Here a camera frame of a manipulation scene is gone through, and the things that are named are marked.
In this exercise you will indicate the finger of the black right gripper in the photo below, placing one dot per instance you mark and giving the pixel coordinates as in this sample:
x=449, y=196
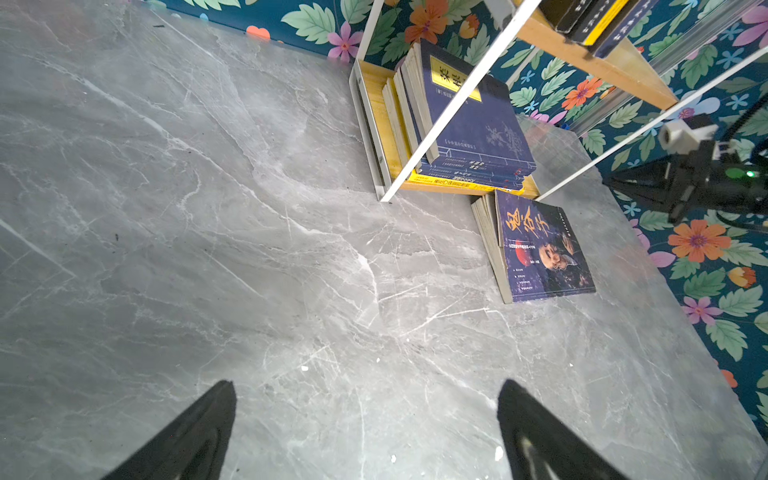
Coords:
x=656, y=171
x=656, y=199

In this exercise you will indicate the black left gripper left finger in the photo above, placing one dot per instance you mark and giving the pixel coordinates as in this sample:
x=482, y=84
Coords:
x=192, y=446

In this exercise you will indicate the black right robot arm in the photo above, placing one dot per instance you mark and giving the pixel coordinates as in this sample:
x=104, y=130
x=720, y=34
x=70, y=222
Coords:
x=729, y=139

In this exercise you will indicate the purple book underneath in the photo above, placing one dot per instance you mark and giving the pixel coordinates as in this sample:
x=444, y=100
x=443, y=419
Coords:
x=532, y=248

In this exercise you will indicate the navy book front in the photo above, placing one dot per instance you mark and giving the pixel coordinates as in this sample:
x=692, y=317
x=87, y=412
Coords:
x=404, y=134

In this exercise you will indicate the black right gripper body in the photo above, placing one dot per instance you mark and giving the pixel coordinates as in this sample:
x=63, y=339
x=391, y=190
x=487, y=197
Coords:
x=714, y=177

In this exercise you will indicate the black wolf cover book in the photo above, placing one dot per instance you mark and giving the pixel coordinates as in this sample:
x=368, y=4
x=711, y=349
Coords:
x=581, y=14

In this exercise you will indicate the purple portrait book top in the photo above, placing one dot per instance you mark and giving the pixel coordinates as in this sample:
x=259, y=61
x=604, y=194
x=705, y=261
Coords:
x=620, y=27

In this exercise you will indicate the yellow cartoon book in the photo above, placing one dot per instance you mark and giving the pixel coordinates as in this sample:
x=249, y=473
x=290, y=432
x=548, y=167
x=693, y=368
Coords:
x=588, y=36

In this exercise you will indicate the wooden white frame shelf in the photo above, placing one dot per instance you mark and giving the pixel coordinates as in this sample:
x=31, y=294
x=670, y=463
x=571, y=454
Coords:
x=624, y=68

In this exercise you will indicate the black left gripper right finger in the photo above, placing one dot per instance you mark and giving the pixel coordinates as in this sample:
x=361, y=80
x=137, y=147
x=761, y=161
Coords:
x=539, y=446

